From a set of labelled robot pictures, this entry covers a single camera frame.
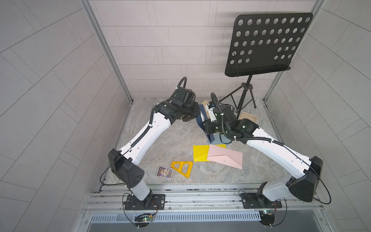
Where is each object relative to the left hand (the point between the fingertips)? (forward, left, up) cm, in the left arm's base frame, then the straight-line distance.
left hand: (205, 111), depth 73 cm
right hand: (-5, +1, -4) cm, 7 cm away
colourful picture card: (-22, +21, -27) cm, 41 cm away
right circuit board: (-42, -30, -28) cm, 59 cm away
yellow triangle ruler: (-19, +13, -28) cm, 37 cm away
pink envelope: (-13, -15, -25) cm, 32 cm away
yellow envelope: (-10, +1, -28) cm, 30 cm away
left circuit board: (-42, +29, -31) cm, 60 cm away
